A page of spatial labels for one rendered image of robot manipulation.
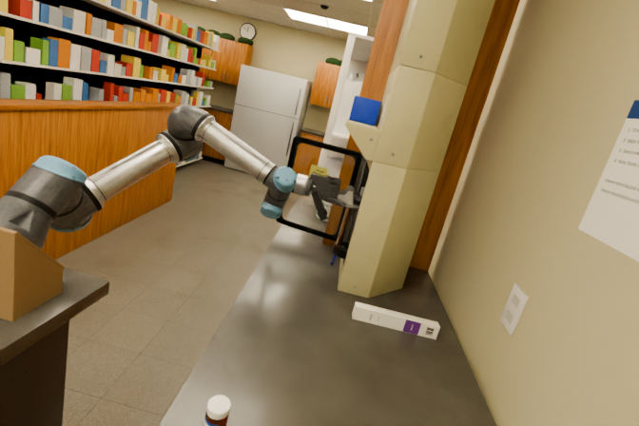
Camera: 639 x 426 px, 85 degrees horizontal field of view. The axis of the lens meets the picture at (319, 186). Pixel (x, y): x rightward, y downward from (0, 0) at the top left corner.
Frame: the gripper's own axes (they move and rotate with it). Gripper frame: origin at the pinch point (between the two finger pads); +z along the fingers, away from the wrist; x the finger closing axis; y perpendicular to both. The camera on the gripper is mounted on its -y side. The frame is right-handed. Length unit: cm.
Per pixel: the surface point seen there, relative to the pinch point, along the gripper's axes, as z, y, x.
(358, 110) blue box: -8.6, 32.9, 6.9
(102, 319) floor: -125, -123, 50
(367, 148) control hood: -3.3, 22.3, -13.9
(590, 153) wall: 42, 36, -43
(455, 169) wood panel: 36.4, 19.0, 23.1
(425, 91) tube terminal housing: 9.0, 43.1, -13.9
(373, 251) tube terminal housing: 7.8, -10.7, -13.8
